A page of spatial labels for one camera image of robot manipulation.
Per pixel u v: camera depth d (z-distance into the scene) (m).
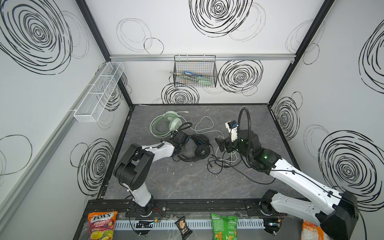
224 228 0.66
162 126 1.08
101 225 0.67
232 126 0.63
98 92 0.72
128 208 0.73
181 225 0.68
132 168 0.46
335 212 0.38
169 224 0.70
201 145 0.90
